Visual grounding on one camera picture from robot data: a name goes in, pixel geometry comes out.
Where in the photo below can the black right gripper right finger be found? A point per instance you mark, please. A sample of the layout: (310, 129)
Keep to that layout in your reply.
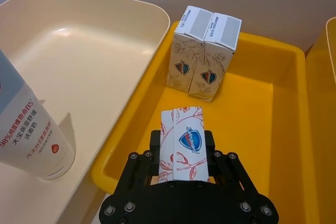
(231, 169)

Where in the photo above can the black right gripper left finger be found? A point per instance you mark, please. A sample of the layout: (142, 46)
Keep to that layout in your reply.
(136, 166)

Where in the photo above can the white soap box red print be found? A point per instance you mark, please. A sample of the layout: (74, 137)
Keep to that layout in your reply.
(187, 145)

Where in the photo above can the yellow plastic bin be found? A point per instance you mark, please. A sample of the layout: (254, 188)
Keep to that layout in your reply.
(244, 129)
(321, 134)

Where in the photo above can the white soap box gold print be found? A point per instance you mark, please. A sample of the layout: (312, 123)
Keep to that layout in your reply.
(210, 77)
(181, 58)

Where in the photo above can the white cleanser tube red text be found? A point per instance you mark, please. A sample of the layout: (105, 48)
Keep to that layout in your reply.
(29, 127)

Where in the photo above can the cream plastic bin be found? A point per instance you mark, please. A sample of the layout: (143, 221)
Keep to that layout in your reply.
(86, 58)
(331, 43)

